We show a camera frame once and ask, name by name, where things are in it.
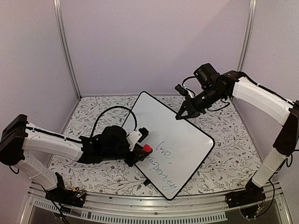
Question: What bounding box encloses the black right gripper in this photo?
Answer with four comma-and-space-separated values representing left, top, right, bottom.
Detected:
175, 86, 225, 120

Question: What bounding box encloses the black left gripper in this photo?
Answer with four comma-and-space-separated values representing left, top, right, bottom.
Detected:
103, 144, 149, 168

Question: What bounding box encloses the red whiteboard eraser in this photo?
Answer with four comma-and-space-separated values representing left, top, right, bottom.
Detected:
142, 144, 153, 156

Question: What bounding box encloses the white whiteboard black frame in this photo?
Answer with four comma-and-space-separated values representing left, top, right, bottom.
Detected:
122, 91, 215, 200

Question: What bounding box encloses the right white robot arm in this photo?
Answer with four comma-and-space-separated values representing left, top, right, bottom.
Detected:
175, 63, 299, 203

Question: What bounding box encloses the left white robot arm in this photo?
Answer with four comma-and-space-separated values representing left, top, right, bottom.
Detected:
0, 114, 153, 203

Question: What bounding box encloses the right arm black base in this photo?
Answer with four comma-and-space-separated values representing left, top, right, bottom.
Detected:
225, 180, 266, 219

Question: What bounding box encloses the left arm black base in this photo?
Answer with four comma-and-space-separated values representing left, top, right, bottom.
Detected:
45, 172, 86, 208

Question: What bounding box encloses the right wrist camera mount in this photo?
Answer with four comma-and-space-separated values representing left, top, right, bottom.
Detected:
175, 84, 196, 98

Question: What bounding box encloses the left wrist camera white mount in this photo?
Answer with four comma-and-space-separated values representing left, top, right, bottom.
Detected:
127, 127, 149, 152

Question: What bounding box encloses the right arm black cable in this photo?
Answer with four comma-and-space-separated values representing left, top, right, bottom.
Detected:
181, 76, 197, 87

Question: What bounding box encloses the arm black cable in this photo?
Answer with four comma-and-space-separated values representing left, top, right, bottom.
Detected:
181, 76, 197, 87
90, 106, 138, 138

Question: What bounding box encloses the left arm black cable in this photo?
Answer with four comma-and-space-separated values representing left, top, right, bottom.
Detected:
90, 106, 138, 138

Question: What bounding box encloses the right aluminium frame post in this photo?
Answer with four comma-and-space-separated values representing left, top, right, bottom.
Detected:
237, 0, 257, 71

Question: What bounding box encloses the aluminium frame post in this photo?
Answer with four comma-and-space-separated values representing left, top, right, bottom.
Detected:
237, 0, 257, 71
53, 0, 82, 100

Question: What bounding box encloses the aluminium front rail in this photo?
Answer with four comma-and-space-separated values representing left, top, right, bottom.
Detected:
21, 182, 294, 224

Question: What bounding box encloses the left aluminium frame post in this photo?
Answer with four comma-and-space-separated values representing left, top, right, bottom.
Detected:
53, 0, 82, 100

